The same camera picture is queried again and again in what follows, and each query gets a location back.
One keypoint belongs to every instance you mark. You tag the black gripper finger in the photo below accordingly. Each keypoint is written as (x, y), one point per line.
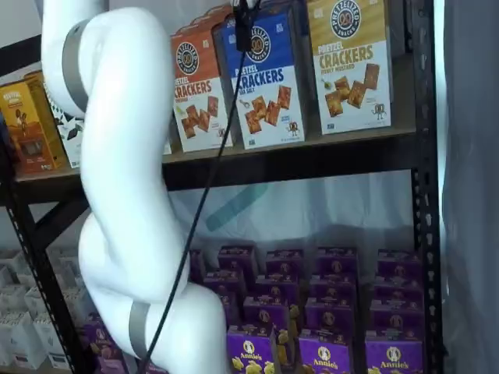
(257, 4)
(239, 7)

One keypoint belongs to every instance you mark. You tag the blue white pretzel crackers box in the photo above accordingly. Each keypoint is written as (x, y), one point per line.
(265, 89)

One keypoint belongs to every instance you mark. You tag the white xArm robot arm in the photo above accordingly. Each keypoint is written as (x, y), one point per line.
(124, 117)

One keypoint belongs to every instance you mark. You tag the orange white pretzel crackers box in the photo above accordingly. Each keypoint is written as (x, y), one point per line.
(199, 97)
(206, 21)

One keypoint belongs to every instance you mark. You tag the yellow white pretzel crackers box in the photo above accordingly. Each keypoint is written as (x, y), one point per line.
(351, 78)

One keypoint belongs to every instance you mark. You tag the brown wooden shelf board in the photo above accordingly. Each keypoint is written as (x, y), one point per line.
(312, 142)

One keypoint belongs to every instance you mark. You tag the Simple Mills box dark cookies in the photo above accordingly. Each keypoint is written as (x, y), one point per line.
(72, 136)

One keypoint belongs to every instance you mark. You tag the orange brown snack box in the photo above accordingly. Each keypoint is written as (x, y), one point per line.
(27, 124)

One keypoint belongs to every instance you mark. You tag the purple Annie's snack box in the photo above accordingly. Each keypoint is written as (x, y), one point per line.
(93, 323)
(265, 311)
(249, 350)
(393, 356)
(107, 354)
(325, 354)
(277, 287)
(233, 309)
(397, 317)
(228, 282)
(285, 263)
(337, 260)
(399, 264)
(197, 267)
(330, 315)
(399, 290)
(237, 258)
(333, 287)

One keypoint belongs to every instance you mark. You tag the black metal shelf rack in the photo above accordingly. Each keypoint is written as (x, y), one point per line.
(427, 233)

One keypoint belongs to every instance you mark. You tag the teal tape strip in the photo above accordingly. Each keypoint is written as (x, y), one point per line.
(238, 206)

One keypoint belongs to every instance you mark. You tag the white backdrop sheet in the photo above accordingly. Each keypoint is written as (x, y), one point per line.
(312, 210)

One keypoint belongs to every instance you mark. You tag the grey fabric curtain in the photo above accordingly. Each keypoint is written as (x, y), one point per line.
(471, 195)

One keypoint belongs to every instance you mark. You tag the white paper carton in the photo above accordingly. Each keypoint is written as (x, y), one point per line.
(12, 298)
(50, 343)
(17, 343)
(41, 302)

